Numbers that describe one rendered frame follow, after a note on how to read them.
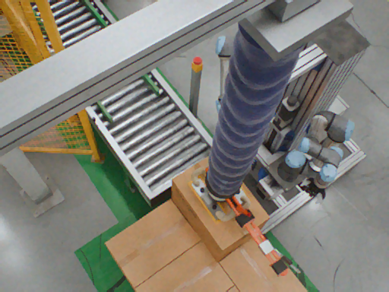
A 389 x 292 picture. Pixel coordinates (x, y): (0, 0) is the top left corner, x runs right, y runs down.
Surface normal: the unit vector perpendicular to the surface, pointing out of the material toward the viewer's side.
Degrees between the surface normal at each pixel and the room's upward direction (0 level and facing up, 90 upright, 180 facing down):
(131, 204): 0
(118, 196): 0
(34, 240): 0
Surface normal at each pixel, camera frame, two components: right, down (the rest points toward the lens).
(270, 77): -0.04, 0.80
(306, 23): 0.05, -0.42
